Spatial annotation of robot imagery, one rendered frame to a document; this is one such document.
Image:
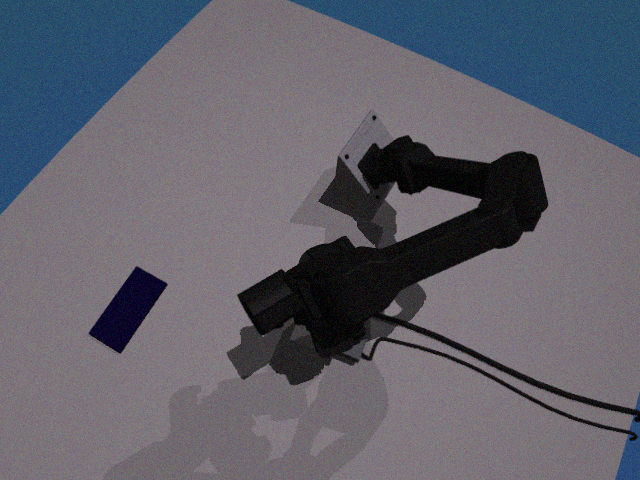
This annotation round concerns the thin black cable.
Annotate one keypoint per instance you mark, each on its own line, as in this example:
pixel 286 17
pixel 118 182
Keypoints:
pixel 355 353

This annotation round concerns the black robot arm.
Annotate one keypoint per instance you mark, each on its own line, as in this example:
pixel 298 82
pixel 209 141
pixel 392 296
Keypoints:
pixel 357 283

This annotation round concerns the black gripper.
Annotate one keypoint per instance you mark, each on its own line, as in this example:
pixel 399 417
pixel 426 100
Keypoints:
pixel 297 319

